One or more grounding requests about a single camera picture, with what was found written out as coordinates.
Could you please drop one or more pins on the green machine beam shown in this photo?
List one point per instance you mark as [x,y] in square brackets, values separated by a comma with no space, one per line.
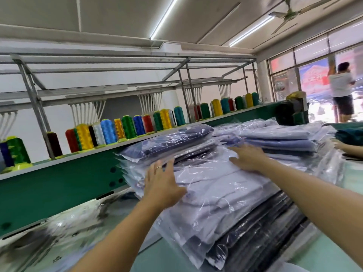
[56,187]

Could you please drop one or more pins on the another person's forearm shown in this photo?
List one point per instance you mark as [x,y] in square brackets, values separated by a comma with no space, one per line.
[353,149]

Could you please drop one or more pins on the row of coloured thread spools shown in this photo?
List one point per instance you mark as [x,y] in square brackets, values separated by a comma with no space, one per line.
[125,130]

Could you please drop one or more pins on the window with red poster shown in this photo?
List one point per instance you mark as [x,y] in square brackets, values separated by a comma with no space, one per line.
[309,76]

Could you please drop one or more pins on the ceiling fan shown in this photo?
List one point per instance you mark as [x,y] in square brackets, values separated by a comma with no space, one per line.
[292,13]

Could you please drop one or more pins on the stack of bagged garments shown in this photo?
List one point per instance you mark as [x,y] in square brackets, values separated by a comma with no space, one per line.
[164,144]

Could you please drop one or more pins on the person's left hand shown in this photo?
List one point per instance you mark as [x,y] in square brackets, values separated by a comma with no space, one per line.
[163,188]

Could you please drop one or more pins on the black machine head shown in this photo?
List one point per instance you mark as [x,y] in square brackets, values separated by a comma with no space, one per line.
[292,109]

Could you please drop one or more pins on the grey metal thread rack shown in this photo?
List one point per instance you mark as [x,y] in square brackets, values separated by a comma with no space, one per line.
[113,90]

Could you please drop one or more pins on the ceiling light tube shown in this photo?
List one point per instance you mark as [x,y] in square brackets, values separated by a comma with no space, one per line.
[164,17]
[251,31]

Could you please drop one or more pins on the person's left forearm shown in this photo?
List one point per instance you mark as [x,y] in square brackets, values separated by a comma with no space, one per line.
[122,240]

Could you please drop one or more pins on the person's right hand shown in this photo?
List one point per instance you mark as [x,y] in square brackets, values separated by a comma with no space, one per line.
[249,158]

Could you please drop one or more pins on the person's right forearm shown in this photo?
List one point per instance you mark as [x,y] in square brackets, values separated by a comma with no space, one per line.
[317,206]

